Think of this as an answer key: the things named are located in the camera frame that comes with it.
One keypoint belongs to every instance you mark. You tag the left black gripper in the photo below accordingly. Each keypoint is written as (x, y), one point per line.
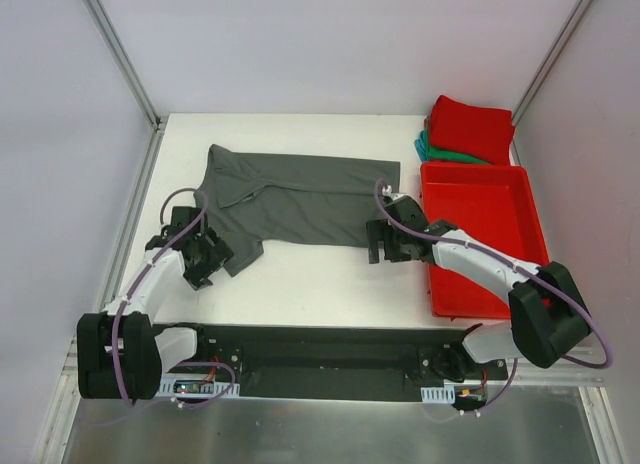
(211, 260)

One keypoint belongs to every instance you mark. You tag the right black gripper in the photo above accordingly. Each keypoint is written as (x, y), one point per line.
(388, 240)

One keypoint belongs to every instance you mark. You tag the dark grey t shirt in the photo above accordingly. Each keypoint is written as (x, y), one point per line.
(300, 199)

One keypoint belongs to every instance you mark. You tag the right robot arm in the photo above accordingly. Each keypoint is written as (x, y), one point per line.
(547, 319)

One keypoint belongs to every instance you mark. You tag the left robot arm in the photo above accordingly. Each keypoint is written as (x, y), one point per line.
(120, 355)

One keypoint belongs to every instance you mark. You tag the folded green t shirt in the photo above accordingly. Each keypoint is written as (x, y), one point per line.
(436, 154)

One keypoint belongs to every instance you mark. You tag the folded teal t shirt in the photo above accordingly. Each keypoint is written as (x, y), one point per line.
(421, 145)

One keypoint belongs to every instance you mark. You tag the red plastic bin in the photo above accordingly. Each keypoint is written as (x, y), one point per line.
(493, 204)

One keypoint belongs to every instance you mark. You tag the folded red t shirt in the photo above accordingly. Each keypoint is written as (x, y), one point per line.
(482, 132)

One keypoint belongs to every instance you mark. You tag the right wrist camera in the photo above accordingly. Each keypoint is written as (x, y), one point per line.
(403, 209)

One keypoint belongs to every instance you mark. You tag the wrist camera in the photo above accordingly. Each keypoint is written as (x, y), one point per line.
(403, 209)
(183, 217)

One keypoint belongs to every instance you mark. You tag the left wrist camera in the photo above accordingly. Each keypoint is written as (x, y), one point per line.
(183, 217)

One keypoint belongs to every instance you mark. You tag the left white cable duct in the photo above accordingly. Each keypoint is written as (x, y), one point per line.
(196, 389)

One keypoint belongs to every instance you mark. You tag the white cable duct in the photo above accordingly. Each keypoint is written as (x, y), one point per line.
(196, 389)
(438, 395)

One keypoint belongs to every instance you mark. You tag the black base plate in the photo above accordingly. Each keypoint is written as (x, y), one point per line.
(388, 365)

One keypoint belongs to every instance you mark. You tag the right white cable duct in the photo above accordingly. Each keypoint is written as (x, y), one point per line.
(438, 395)

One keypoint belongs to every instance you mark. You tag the front aluminium rail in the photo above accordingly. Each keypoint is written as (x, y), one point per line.
(562, 374)

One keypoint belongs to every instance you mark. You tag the left aluminium frame post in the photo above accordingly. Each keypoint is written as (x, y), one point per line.
(116, 48)

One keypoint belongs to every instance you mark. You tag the aluminium frame post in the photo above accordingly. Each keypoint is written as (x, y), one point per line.
(567, 31)
(116, 48)

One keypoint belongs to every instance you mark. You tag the right aluminium frame post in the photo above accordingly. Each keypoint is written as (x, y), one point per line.
(567, 31)

